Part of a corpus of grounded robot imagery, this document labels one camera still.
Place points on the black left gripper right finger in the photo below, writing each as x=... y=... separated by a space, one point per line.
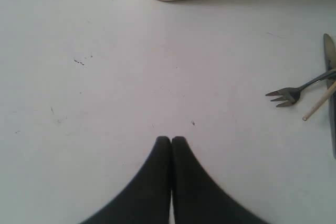
x=196 y=197

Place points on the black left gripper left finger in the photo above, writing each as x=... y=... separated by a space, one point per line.
x=147 y=197

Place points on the steel fork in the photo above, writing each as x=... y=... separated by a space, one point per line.
x=289 y=96

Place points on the upper wooden chopstick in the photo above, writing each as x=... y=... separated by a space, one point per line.
x=330 y=91

